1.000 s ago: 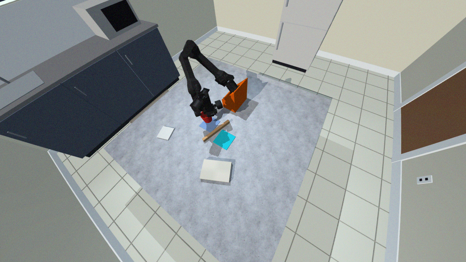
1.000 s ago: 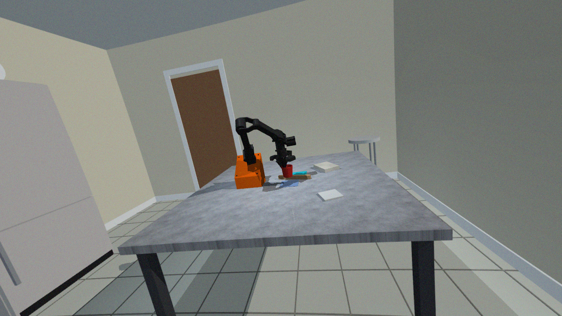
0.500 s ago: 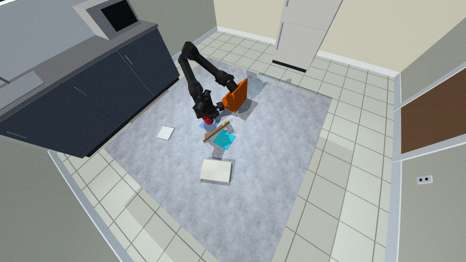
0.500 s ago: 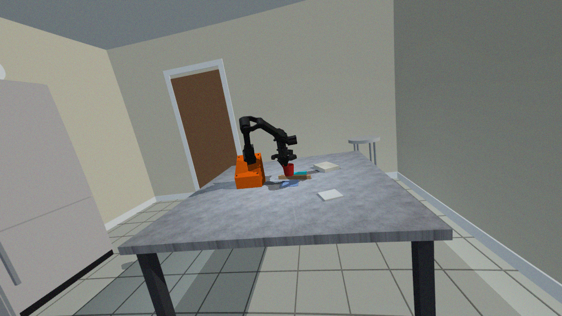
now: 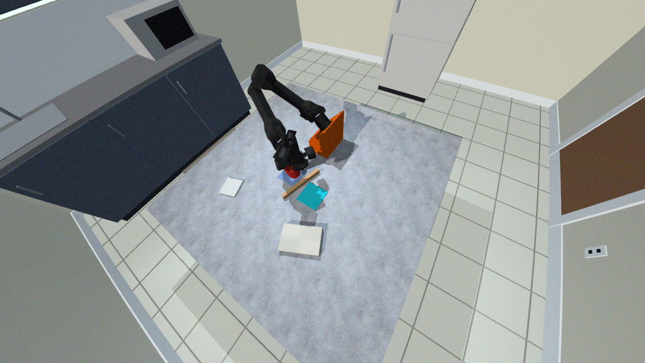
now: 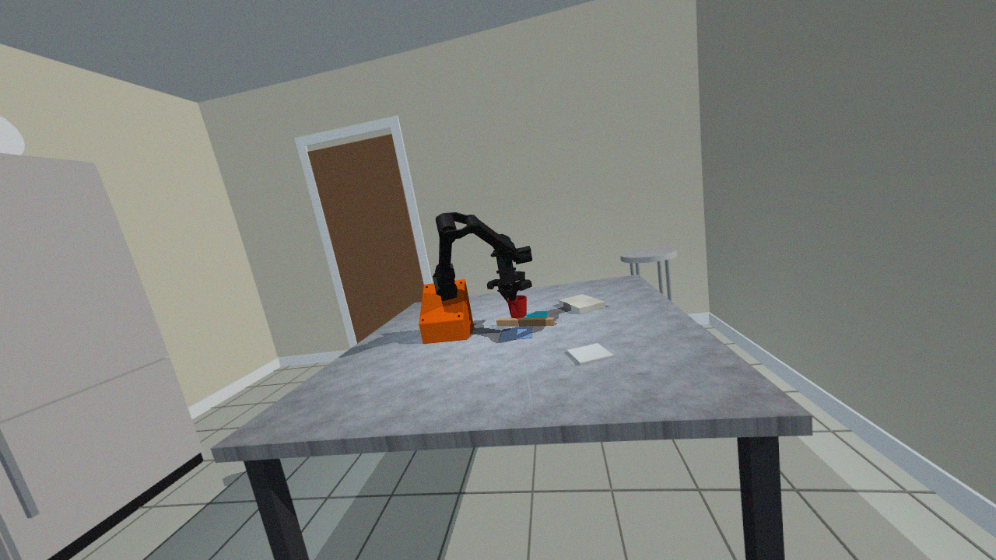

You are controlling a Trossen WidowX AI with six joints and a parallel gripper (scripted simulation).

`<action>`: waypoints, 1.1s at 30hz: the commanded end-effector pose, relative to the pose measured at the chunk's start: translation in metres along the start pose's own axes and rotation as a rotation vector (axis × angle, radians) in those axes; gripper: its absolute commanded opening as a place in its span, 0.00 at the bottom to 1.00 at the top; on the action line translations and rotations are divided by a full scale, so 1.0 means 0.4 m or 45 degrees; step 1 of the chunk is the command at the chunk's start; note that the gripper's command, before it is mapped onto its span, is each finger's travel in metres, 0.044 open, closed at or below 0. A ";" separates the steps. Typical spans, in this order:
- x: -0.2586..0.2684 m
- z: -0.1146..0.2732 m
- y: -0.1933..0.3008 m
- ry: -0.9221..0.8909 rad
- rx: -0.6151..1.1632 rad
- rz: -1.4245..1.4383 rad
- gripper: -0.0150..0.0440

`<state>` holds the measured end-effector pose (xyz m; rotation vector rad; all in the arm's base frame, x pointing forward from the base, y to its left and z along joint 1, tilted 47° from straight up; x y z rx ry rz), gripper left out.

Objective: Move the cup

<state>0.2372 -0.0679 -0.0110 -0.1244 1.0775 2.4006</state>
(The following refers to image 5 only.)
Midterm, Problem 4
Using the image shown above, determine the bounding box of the tan wooden flat bar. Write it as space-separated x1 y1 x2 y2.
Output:
281 168 320 199

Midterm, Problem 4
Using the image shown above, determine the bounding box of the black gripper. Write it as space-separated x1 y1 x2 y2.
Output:
274 146 316 170

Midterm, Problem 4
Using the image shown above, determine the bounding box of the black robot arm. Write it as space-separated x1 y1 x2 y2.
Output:
247 64 332 171

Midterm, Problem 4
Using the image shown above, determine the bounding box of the white flat rectangular tile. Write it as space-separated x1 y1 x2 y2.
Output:
219 177 243 197

